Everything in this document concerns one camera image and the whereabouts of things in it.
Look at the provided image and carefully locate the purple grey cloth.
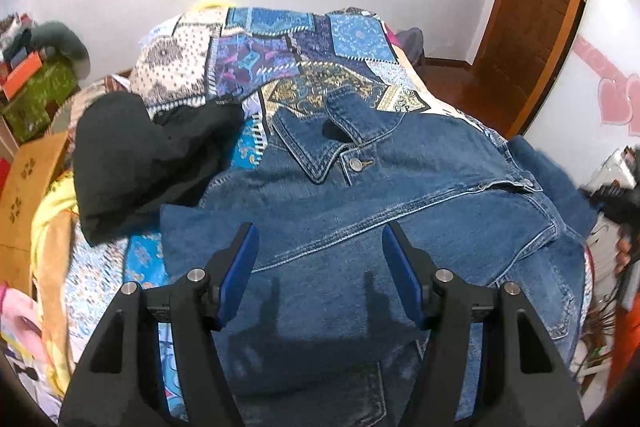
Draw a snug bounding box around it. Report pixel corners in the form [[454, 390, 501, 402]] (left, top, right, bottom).
[[395, 27, 427, 68]]

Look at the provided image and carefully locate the pile of clutter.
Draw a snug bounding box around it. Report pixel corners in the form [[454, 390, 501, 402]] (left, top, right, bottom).
[[0, 11, 37, 64]]

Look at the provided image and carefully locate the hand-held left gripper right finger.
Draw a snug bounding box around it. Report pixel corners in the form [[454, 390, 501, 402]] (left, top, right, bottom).
[[381, 221, 586, 427]]

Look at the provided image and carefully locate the blue denim jacket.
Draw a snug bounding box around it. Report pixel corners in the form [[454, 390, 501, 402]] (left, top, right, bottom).
[[160, 87, 601, 427]]

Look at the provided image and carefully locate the yellow blanket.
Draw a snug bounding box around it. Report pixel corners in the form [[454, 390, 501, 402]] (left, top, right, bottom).
[[29, 172, 82, 398]]

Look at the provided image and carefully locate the patchwork printed bedspread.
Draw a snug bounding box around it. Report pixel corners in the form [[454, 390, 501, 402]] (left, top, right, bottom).
[[67, 6, 511, 427]]

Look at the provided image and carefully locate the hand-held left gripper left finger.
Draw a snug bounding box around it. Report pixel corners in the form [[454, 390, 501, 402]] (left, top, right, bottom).
[[59, 222, 261, 427]]

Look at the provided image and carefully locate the wooden door with frame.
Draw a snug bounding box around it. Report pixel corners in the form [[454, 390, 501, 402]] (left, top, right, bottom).
[[470, 0, 597, 138]]

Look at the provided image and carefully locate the orange box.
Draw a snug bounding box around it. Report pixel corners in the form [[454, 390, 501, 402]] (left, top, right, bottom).
[[2, 51, 44, 100]]

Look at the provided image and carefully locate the black garment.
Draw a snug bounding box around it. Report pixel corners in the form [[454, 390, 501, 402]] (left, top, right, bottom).
[[72, 91, 246, 245]]

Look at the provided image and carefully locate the pink cloth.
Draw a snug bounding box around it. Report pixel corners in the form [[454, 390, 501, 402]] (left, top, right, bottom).
[[0, 284, 47, 360]]

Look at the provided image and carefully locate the person's right hand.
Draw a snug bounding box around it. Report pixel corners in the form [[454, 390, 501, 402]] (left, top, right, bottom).
[[615, 229, 640, 279]]

